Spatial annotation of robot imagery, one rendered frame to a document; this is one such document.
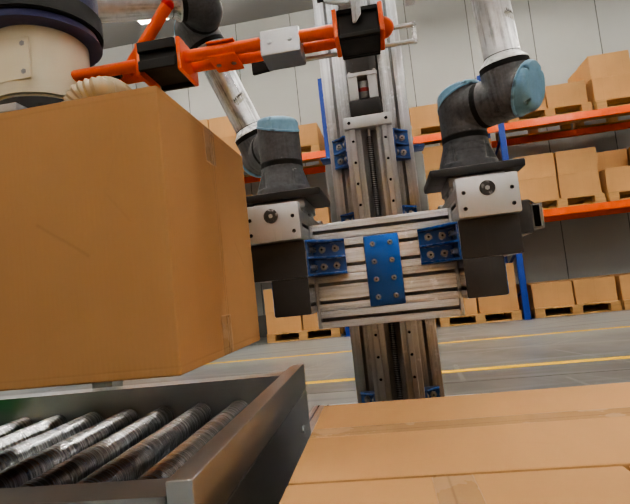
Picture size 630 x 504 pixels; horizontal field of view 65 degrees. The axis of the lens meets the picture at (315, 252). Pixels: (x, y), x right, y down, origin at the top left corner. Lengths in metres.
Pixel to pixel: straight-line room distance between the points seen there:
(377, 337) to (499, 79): 0.71
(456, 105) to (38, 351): 1.06
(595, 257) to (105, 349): 9.43
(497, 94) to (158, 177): 0.85
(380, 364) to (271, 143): 0.66
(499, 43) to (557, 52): 9.18
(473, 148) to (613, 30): 9.68
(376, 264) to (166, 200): 0.68
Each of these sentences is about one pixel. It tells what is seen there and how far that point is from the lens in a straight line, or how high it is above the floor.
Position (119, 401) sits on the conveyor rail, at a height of 0.57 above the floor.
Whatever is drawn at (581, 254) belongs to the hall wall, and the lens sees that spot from 9.78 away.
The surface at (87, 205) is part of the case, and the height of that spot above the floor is 0.93.
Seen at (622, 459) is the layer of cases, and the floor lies 0.54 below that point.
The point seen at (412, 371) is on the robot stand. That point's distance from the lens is 1.39.
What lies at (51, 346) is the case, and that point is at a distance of 0.79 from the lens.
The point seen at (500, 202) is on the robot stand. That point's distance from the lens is 1.17.
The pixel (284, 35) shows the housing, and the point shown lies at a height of 1.22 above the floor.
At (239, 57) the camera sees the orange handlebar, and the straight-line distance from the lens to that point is 0.97.
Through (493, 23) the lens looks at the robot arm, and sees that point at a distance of 1.35.
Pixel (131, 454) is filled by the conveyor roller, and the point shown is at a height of 0.55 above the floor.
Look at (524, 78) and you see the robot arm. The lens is 1.28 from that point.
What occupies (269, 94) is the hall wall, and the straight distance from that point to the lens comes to 10.18.
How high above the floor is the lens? 0.78
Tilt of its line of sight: 4 degrees up
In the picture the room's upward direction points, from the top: 6 degrees counter-clockwise
